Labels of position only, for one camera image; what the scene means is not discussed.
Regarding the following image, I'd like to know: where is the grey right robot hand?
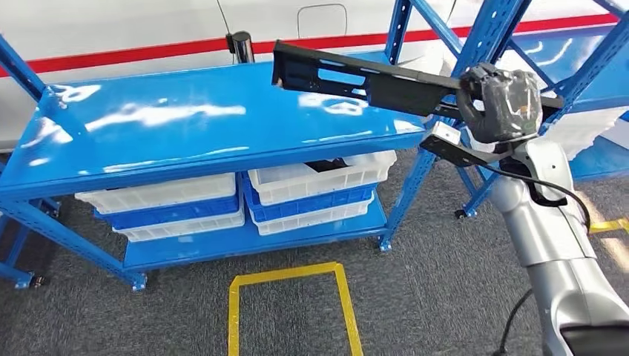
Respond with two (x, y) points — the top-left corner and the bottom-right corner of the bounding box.
(455, 62), (544, 145)

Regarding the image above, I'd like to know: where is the black plastic bracket plate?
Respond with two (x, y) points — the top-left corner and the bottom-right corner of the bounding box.
(271, 40), (566, 124)

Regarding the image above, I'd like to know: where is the blue metal shelf rack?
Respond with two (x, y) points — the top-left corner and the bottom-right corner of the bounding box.
(407, 0), (629, 220)
(0, 0), (534, 293)

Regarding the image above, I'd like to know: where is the black plastic part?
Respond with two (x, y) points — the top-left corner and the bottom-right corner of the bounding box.
(304, 158), (351, 174)

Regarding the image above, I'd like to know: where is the white plastic crate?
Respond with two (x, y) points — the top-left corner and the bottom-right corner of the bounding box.
(247, 149), (398, 206)
(74, 173), (238, 214)
(540, 105), (629, 163)
(249, 192), (375, 237)
(113, 208), (246, 243)

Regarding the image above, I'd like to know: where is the yellow floor tape rectangle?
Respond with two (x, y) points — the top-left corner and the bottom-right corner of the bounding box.
(588, 218), (629, 236)

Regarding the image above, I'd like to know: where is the blue plastic crate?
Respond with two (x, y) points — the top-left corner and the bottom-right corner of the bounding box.
(94, 194), (241, 231)
(241, 171), (378, 223)

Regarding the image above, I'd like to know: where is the white car red stripe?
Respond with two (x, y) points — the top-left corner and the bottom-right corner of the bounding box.
(0, 0), (629, 154)

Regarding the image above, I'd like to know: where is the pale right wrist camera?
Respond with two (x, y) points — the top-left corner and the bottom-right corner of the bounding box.
(418, 120), (515, 169)

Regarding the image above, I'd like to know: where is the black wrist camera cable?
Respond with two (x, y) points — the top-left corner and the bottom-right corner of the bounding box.
(481, 162), (592, 233)

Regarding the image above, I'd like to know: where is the thick black cable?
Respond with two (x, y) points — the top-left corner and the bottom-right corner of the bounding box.
(491, 289), (534, 356)

